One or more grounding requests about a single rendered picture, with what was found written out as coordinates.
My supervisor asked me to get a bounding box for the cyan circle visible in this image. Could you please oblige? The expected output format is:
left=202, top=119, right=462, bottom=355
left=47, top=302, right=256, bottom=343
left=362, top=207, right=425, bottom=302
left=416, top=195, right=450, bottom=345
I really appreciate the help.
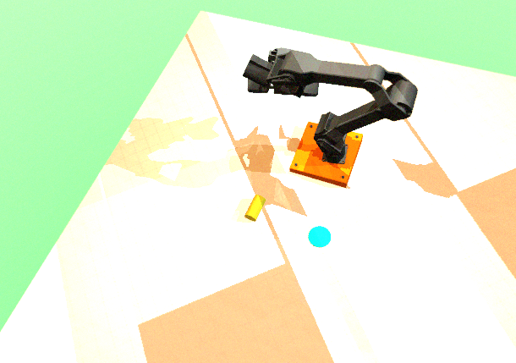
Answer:
left=309, top=226, right=331, bottom=247

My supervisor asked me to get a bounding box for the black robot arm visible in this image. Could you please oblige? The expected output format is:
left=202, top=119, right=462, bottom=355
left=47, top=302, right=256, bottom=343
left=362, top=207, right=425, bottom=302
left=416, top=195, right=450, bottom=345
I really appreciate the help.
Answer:
left=243, top=47, right=418, bottom=164

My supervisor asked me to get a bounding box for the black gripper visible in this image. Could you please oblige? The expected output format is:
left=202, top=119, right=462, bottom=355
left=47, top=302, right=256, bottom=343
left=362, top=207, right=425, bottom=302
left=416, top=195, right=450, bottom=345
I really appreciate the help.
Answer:
left=247, top=79, right=319, bottom=97

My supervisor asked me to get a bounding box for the yellow cylinder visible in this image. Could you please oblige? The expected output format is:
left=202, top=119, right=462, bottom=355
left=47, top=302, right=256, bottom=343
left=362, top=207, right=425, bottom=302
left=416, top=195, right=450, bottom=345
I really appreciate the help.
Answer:
left=245, top=195, right=266, bottom=221

